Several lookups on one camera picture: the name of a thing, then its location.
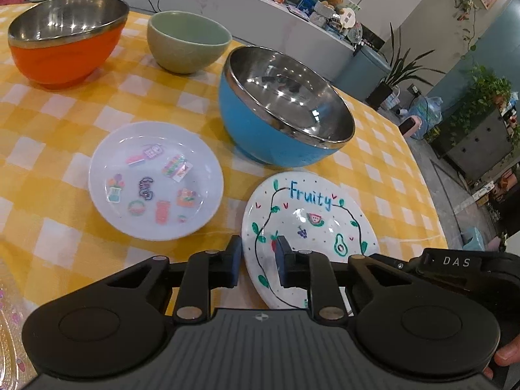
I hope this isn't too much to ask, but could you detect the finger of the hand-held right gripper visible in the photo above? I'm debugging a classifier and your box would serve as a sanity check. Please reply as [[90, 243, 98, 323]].
[[371, 253, 421, 278]]

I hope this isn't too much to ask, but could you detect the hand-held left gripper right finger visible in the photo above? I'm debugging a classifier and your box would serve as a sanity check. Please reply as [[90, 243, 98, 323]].
[[273, 236, 421, 321]]

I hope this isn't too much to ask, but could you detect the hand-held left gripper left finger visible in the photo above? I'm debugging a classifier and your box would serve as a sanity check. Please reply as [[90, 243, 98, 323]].
[[95, 235, 243, 325]]

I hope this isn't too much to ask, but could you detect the white plate with fruit drawings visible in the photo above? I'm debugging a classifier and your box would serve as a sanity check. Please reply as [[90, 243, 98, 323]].
[[241, 171, 380, 311]]

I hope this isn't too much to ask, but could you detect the white plate with stickers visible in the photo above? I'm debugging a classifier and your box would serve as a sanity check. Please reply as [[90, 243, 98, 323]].
[[88, 121, 225, 241]]

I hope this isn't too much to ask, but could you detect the blue steel-lined bowl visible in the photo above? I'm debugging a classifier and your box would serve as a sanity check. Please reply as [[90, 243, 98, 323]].
[[218, 45, 355, 168]]

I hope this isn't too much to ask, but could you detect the orange steel-lined bowl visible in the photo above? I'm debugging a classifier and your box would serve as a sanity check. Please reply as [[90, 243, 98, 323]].
[[8, 0, 130, 90]]

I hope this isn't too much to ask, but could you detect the person's right hand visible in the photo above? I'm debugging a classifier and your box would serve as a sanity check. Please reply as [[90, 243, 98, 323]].
[[483, 331, 520, 379]]

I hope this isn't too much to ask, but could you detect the light blue stool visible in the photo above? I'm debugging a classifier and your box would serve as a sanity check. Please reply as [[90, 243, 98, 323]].
[[463, 229, 486, 250]]

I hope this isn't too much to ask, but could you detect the grey drawer cabinet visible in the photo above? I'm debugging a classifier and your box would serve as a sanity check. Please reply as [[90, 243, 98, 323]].
[[431, 106, 513, 181]]

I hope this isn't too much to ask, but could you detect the pink space heater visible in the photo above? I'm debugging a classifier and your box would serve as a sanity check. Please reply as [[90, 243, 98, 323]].
[[399, 116, 423, 138]]

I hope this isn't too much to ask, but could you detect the blue water bottle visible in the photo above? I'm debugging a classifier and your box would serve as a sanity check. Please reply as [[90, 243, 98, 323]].
[[408, 97, 443, 139]]

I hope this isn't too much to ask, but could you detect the leafy vine plant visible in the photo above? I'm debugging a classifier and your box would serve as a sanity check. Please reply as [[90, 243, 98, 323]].
[[447, 65, 513, 143]]

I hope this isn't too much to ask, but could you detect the potted long-leaf plant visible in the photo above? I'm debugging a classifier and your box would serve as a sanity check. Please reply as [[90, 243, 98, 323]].
[[366, 22, 443, 110]]

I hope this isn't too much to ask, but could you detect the grey-blue trash can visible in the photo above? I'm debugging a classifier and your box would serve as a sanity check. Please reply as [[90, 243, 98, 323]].
[[337, 45, 391, 86]]

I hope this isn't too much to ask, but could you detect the green ceramic bowl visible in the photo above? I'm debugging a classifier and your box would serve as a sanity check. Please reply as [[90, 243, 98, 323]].
[[147, 10, 232, 74]]

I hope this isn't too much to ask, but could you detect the yellow checked tablecloth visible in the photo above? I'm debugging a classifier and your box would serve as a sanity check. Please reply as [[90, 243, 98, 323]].
[[0, 2, 449, 334]]

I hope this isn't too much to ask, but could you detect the clear patterned plastic sheet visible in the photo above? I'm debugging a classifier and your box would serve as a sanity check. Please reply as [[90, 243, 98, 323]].
[[0, 276, 37, 390]]

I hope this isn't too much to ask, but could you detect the grey stone pot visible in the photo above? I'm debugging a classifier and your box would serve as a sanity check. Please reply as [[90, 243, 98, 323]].
[[311, 2, 332, 27]]

